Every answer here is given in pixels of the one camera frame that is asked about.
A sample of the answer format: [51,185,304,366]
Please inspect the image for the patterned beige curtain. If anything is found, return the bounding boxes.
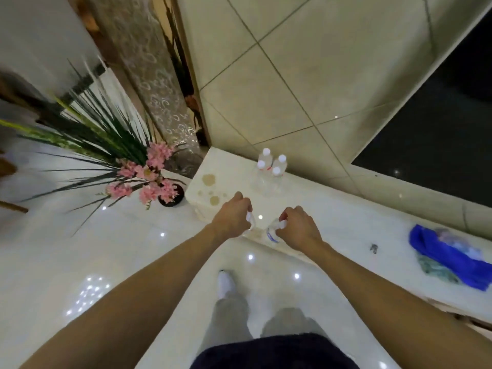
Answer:
[83,0,204,177]

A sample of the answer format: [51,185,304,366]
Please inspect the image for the person's right forearm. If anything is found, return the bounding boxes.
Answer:
[309,242,492,369]

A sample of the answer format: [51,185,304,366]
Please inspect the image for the clear bottle with blue label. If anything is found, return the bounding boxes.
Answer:
[265,218,288,245]

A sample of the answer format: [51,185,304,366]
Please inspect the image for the green plant with pink flowers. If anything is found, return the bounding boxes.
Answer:
[0,59,188,239]

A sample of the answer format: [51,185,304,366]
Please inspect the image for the blue cloth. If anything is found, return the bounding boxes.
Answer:
[408,224,492,292]

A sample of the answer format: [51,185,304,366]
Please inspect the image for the person's right hand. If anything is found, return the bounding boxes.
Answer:
[274,206,324,253]

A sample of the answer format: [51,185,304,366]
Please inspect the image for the crumpled clear plastic bag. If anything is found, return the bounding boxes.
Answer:
[434,228,484,262]

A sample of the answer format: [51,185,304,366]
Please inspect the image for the dark glass panel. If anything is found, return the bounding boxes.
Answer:
[351,11,492,209]

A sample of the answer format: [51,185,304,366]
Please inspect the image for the person's white shoe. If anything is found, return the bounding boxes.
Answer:
[216,269,238,301]

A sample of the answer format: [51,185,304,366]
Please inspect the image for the person's left forearm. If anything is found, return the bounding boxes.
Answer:
[18,223,221,369]

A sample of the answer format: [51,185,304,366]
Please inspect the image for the green patterned cloth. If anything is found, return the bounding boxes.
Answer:
[417,251,462,285]

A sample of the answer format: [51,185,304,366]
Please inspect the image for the person's grey trousers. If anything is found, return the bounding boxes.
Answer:
[198,291,333,356]

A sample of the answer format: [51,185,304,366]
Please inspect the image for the black flower pot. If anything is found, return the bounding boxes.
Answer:
[158,183,185,208]

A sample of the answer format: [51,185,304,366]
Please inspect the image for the person's left hand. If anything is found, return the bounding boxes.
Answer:
[210,191,253,240]

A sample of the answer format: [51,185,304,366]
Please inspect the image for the person's dark shirt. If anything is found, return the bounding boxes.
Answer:
[190,333,361,369]

